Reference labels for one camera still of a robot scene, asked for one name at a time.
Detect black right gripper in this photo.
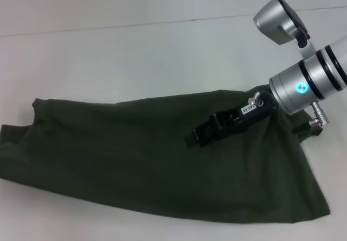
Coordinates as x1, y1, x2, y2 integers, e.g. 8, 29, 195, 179
185, 90, 278, 149

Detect dark green FREE t-shirt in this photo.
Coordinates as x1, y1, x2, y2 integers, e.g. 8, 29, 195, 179
0, 82, 322, 232

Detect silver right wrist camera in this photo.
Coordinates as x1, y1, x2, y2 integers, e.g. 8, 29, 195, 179
253, 0, 310, 47

